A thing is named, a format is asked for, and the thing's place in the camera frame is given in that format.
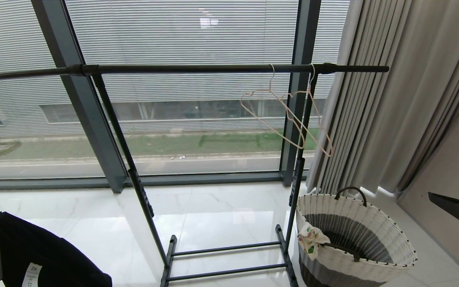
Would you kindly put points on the black short-sleeved shirt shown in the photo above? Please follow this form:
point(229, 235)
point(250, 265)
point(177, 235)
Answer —
point(54, 255)

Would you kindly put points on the cream printed garment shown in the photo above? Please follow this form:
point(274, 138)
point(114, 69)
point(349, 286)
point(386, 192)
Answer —
point(311, 239)

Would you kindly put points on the pink clothes hanger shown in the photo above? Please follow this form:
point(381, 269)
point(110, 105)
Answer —
point(265, 122)
point(321, 121)

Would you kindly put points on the white laundry basket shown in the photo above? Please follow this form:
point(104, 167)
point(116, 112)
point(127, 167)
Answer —
point(373, 263)

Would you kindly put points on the black clothes rack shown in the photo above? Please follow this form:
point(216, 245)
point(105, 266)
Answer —
point(173, 68)

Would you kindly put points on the beige curtain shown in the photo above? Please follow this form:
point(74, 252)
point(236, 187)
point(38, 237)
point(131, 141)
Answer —
point(393, 99)

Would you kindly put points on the window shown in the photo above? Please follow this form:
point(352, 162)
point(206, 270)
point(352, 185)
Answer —
point(173, 40)

